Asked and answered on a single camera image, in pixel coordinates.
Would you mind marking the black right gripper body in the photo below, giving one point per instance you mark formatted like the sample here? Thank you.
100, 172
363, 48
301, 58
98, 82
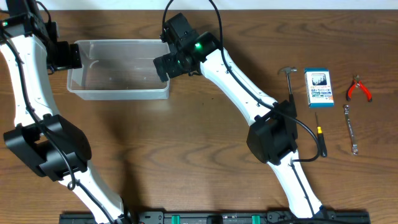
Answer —
160, 68

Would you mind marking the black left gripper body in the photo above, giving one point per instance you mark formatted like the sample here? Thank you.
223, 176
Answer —
74, 55

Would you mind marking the clear plastic container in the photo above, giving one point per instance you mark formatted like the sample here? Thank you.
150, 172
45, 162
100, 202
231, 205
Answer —
119, 69

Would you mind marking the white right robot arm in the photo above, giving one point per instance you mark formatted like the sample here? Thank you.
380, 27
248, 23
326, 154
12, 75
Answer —
272, 125

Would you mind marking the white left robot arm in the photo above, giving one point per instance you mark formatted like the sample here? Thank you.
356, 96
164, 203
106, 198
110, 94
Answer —
47, 143

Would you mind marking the small metal hammer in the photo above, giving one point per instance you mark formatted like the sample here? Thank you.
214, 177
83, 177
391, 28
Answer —
288, 71

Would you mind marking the blue screw box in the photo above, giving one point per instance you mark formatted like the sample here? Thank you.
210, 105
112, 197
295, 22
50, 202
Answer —
319, 88

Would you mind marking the black yellow screwdriver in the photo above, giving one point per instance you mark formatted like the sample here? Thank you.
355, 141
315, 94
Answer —
321, 139

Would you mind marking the silver wrench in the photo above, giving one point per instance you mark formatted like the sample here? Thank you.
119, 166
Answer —
354, 147

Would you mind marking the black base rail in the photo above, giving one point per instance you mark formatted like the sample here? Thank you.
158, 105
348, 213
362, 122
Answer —
271, 217

